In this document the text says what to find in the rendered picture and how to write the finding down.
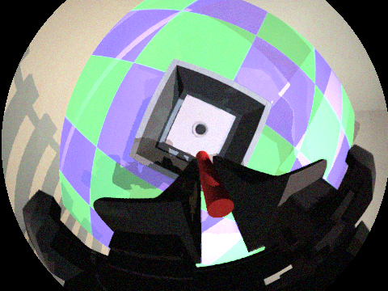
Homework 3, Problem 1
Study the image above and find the red peg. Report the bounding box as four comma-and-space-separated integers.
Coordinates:
196, 151, 234, 217

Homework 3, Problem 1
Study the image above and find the white square plate with hole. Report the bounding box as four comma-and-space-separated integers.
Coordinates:
166, 95, 236, 162

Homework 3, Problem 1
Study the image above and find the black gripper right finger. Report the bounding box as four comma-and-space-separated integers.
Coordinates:
213, 155, 327, 252

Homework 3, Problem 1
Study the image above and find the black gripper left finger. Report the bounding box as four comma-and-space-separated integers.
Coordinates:
93, 158, 201, 264

